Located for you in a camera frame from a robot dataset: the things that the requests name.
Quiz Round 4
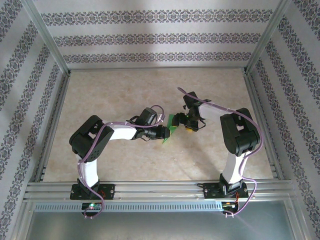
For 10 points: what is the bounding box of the green paper sheet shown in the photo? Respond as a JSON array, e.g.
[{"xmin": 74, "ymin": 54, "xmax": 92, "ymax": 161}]
[{"xmin": 161, "ymin": 113, "xmax": 180, "ymax": 145}]

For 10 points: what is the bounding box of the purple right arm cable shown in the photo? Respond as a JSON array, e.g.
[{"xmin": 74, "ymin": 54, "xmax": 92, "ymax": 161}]
[{"xmin": 176, "ymin": 86, "xmax": 264, "ymax": 217}]

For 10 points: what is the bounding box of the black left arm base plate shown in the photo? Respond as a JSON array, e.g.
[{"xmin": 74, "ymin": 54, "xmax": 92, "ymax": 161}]
[{"xmin": 69, "ymin": 183, "xmax": 116, "ymax": 201}]

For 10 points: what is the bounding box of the controller board with wires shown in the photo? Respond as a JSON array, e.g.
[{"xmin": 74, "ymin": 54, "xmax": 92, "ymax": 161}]
[{"xmin": 221, "ymin": 200, "xmax": 240, "ymax": 210}]

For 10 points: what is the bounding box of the grey slotted cable duct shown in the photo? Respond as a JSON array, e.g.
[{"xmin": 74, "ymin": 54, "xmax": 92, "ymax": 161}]
[{"xmin": 33, "ymin": 201, "xmax": 224, "ymax": 213}]

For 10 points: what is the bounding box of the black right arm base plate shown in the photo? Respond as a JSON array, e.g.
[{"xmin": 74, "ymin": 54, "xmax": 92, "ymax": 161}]
[{"xmin": 202, "ymin": 182, "xmax": 250, "ymax": 200}]

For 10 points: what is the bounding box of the aluminium frame corner post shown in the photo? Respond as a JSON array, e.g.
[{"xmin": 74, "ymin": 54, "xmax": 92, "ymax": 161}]
[
  {"xmin": 243, "ymin": 0, "xmax": 293, "ymax": 76},
  {"xmin": 21, "ymin": 0, "xmax": 72, "ymax": 76}
]

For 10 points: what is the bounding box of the controller board with green light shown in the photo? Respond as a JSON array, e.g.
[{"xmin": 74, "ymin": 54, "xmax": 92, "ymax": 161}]
[{"xmin": 81, "ymin": 201, "xmax": 103, "ymax": 211}]

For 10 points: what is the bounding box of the wide aluminium mounting rail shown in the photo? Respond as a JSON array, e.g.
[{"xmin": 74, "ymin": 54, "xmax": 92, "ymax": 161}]
[{"xmin": 23, "ymin": 180, "xmax": 297, "ymax": 202}]

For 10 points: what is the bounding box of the grey metal panel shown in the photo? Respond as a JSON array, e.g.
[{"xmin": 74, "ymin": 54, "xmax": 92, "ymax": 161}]
[{"xmin": 24, "ymin": 211, "xmax": 300, "ymax": 240}]

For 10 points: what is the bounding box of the aluminium table edge rail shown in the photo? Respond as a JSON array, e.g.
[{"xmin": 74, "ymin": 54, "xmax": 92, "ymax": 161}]
[
  {"xmin": 33, "ymin": 72, "xmax": 72, "ymax": 183},
  {"xmin": 67, "ymin": 66, "xmax": 248, "ymax": 73}
]

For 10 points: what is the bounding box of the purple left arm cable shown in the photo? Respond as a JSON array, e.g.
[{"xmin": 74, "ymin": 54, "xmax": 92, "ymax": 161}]
[{"xmin": 76, "ymin": 104, "xmax": 167, "ymax": 220}]

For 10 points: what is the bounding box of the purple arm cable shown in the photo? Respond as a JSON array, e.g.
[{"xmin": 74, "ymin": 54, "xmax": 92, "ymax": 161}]
[
  {"xmin": 176, "ymin": 86, "xmax": 264, "ymax": 217},
  {"xmin": 76, "ymin": 104, "xmax": 167, "ymax": 220}
]

